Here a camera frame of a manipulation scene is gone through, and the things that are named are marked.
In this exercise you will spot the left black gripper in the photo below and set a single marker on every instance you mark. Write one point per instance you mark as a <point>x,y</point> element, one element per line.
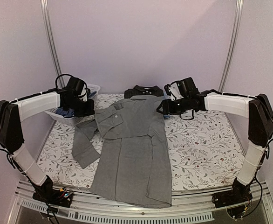
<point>90,111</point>

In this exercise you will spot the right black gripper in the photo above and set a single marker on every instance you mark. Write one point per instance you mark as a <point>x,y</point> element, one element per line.
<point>167,108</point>

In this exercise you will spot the grey long sleeve shirt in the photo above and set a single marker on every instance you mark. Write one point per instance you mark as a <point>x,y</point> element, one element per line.
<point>129,142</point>

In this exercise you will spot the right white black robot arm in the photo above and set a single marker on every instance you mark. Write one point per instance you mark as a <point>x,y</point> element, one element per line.
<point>239,121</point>

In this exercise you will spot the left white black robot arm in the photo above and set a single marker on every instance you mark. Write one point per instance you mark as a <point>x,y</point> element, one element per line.
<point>23,116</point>

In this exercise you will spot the blue checked shirt in basket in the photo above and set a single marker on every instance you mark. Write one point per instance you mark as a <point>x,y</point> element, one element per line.
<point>68,102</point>

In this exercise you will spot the folded light blue shirt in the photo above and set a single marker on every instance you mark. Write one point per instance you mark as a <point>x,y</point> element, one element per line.
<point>166,97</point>

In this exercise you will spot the folded black striped shirt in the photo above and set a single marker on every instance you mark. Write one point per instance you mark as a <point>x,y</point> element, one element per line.
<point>141,90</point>

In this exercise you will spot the white plastic laundry basket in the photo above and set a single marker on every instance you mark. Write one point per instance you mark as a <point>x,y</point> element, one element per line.
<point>73,117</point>

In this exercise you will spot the floral patterned tablecloth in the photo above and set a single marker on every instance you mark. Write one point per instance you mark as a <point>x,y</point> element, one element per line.
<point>56,159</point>

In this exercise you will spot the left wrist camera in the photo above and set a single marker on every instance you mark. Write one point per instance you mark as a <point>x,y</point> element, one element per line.
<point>85,93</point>

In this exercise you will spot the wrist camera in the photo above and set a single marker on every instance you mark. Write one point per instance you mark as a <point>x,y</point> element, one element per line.
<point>85,93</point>
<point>172,90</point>

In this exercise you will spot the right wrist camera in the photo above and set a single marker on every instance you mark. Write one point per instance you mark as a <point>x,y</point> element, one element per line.
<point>172,90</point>

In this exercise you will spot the aluminium front rail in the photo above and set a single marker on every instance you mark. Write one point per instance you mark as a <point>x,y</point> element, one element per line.
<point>188,207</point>

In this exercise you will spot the left aluminium frame post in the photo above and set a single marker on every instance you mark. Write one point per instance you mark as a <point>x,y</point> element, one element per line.
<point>50,36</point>

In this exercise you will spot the aluminium frame post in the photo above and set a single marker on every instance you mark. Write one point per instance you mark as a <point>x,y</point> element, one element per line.
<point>50,36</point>
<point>232,44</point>

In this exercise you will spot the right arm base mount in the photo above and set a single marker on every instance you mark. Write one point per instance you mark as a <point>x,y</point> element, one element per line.
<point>238,194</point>

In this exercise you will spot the right aluminium frame post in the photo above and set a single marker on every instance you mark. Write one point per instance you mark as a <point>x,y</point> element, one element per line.
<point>232,44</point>

